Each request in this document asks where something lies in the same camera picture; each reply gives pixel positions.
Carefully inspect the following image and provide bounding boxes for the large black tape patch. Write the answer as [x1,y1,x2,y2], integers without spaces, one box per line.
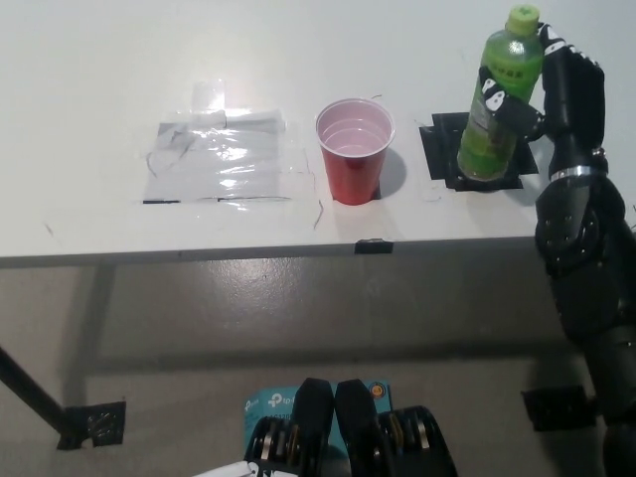
[418,112,541,192]

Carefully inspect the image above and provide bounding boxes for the green tea plastic bottle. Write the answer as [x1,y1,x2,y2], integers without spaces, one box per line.
[456,3,546,183]

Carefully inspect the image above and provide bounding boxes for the teal tp-link box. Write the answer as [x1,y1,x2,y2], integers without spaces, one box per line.
[242,381,394,448]

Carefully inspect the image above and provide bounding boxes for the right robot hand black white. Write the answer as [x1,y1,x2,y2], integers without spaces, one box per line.
[479,22,610,179]

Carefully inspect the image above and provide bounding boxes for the black metal table leg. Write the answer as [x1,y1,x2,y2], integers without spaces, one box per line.
[0,345,69,446]

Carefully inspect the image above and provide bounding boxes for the black robot torso blocks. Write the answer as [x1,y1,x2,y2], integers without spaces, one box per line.
[247,377,458,477]

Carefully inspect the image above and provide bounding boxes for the red plastic cup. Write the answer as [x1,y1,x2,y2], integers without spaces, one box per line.
[313,97,398,206]

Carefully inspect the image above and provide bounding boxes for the clear tape strip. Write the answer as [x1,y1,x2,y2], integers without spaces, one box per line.
[192,79,229,114]

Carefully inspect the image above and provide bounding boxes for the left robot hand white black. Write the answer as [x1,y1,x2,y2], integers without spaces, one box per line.
[193,459,279,477]

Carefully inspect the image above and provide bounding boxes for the clear taped plastic sheet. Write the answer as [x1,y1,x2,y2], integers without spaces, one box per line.
[143,109,294,205]

